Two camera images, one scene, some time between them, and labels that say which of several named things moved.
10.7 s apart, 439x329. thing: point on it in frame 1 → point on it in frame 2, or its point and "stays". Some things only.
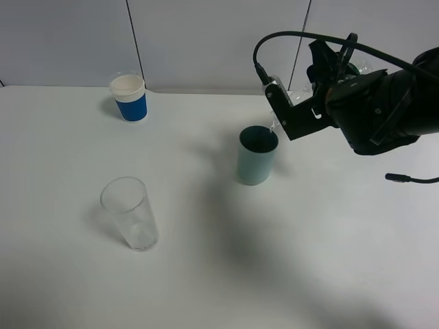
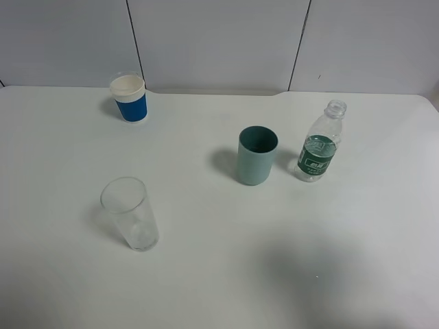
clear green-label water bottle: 304,94 → 319,144
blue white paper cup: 128,88 stays
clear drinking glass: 126,199 stays
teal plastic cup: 256,150 stays
